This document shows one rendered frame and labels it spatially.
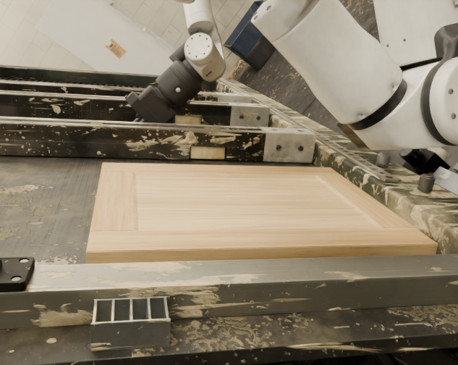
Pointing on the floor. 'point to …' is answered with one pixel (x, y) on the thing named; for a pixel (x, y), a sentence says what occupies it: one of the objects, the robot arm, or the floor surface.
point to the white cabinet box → (105, 37)
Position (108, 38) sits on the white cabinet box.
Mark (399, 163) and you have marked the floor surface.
